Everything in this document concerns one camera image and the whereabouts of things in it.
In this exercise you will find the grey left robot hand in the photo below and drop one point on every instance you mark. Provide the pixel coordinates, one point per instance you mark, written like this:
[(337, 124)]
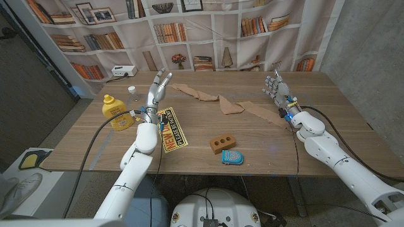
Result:
[(154, 97)]

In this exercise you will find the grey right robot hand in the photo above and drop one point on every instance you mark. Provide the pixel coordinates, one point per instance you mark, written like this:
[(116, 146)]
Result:
[(282, 94)]

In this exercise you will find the yellow mustard bottle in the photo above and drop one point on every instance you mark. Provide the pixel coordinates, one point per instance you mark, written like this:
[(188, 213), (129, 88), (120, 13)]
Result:
[(113, 110)]

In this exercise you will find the tan adhesive wrap strip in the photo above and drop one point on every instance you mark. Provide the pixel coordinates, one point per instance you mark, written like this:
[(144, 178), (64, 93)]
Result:
[(230, 107)]

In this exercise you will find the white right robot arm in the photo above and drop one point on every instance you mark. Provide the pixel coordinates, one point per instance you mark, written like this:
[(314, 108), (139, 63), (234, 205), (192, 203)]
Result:
[(347, 170)]

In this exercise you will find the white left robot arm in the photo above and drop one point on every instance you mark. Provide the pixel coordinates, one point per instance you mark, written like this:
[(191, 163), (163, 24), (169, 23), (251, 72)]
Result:
[(132, 173)]

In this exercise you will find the small clear bottle white cap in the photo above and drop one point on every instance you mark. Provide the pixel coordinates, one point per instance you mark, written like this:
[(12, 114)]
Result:
[(132, 89)]

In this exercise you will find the brown block with three holes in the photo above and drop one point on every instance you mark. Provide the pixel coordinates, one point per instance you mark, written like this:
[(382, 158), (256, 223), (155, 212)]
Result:
[(222, 143)]

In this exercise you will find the white power strip box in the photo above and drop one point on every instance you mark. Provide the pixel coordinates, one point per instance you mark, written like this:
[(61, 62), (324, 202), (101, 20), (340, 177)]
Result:
[(123, 71)]

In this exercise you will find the yellow new driver sign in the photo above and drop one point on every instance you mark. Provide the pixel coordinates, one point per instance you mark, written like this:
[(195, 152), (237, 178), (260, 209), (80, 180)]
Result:
[(175, 135)]

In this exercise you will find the printed bookshelf backdrop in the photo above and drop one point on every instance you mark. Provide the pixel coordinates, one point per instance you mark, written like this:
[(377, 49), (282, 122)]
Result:
[(202, 47)]

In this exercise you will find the grey table leg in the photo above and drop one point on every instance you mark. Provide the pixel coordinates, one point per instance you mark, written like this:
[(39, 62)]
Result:
[(298, 195)]

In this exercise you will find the blue object under table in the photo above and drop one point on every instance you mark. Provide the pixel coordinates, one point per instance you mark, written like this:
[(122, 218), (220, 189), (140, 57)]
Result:
[(158, 208)]

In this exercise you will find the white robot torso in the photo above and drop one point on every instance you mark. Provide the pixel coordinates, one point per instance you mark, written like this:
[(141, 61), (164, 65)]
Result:
[(217, 206)]

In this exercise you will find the black device on floor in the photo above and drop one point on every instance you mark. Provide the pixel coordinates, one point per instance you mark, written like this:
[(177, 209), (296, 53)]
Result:
[(273, 220)]

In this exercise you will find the yellow and black floor pad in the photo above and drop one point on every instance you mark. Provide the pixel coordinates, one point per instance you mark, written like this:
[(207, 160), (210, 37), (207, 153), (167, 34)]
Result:
[(30, 159)]

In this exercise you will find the white floor board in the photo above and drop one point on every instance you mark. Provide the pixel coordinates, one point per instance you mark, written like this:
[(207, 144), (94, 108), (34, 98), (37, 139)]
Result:
[(47, 189)]

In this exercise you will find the white shoe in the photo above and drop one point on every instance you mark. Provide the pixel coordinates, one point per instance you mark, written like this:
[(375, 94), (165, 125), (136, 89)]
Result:
[(22, 192)]

